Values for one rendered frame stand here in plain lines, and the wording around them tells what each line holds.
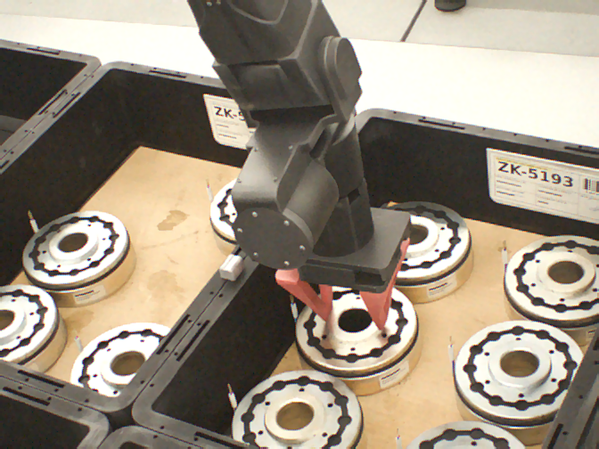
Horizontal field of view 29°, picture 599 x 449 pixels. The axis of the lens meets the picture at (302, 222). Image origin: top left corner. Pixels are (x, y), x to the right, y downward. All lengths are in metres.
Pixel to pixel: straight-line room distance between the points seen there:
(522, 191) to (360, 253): 0.22
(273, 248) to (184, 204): 0.40
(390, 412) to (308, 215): 0.23
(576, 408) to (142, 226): 0.52
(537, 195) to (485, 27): 1.90
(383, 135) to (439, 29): 1.87
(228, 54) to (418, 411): 0.34
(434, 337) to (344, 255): 0.15
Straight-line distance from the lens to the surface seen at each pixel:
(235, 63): 0.79
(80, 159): 1.22
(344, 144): 0.83
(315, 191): 0.79
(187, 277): 1.10
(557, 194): 1.05
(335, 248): 0.88
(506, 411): 0.90
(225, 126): 1.18
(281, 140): 0.80
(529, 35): 2.90
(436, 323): 1.01
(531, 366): 0.95
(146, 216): 1.18
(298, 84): 0.78
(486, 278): 1.05
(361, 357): 0.95
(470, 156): 1.06
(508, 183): 1.06
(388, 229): 0.90
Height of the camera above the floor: 1.56
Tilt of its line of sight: 40 degrees down
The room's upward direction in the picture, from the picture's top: 12 degrees counter-clockwise
